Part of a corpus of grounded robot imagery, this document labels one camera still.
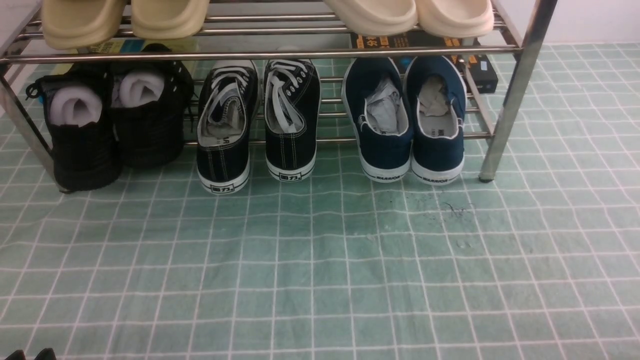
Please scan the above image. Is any navy slip-on shoe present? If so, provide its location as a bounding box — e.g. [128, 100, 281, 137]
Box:
[403, 55, 467, 186]
[341, 57, 413, 183]

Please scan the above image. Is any silver metal shoe rack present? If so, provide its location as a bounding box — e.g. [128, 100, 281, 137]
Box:
[1, 0, 558, 183]

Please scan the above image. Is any black canvas sneaker right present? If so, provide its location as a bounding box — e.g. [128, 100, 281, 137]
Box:
[263, 59, 322, 183]

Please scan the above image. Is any black canvas sneaker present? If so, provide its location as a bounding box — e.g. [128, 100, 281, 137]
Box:
[263, 59, 322, 183]
[196, 60, 262, 195]

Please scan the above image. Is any black canvas sneaker left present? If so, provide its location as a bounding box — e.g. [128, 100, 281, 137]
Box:
[196, 60, 262, 195]

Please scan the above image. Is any cream slipper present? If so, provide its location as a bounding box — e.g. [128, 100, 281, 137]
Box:
[414, 0, 495, 39]
[324, 0, 418, 37]

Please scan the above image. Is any green yellow book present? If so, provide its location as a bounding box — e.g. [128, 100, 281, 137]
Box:
[50, 38, 200, 75]

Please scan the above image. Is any black mesh sneaker right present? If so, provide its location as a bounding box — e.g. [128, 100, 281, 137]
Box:
[109, 60, 195, 169]

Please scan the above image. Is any black mesh sneaker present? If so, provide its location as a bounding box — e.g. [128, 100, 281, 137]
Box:
[25, 62, 123, 192]
[109, 60, 195, 169]

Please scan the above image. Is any black book orange text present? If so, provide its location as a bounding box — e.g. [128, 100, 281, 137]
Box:
[350, 30, 499, 94]

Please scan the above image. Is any cream slipper far right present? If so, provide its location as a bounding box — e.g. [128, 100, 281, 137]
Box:
[414, 0, 495, 39]

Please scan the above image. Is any tan slipper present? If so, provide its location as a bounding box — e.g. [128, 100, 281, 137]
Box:
[39, 0, 128, 50]
[130, 0, 210, 40]

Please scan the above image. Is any green checkered floor cloth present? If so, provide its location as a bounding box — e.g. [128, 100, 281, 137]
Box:
[0, 43, 640, 360]

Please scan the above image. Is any black mesh sneaker left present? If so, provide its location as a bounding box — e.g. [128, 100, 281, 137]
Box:
[25, 62, 123, 192]

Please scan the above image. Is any tan slipper far left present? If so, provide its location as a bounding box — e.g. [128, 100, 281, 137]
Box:
[39, 0, 128, 50]

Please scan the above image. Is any black object bottom left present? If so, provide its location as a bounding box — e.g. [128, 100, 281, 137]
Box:
[2, 348, 57, 360]

